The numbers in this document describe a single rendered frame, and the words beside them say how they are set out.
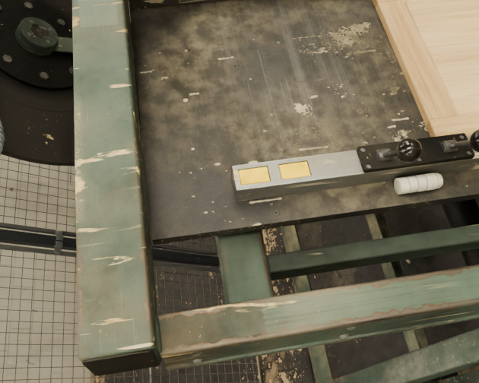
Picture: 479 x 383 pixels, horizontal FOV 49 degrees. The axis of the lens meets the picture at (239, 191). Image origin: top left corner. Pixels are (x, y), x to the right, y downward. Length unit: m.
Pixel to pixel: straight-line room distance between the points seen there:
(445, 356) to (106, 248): 1.11
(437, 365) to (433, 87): 0.85
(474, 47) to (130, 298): 0.86
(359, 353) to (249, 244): 1.98
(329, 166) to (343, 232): 2.04
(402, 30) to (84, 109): 0.67
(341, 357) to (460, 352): 1.38
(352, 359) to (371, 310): 2.07
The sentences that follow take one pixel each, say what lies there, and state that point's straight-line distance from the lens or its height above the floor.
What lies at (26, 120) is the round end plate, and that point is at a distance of 1.44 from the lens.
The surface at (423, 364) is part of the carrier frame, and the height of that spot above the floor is 0.79.
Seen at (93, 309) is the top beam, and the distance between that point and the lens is 0.74.
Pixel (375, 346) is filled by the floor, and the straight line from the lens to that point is 2.77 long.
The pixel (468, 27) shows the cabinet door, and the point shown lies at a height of 1.21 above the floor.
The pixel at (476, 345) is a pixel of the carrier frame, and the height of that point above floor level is 0.79.
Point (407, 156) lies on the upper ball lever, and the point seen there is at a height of 1.54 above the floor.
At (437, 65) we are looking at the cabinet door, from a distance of 1.15.
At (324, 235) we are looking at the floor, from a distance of 3.04.
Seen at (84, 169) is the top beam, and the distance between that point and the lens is 0.85.
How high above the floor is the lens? 2.18
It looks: 36 degrees down
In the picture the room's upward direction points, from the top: 77 degrees counter-clockwise
